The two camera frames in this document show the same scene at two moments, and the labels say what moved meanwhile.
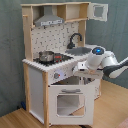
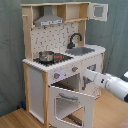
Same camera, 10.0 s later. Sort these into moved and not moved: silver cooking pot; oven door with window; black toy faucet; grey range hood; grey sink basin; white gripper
Moved: white gripper; oven door with window
Not moved: silver cooking pot; grey range hood; grey sink basin; black toy faucet
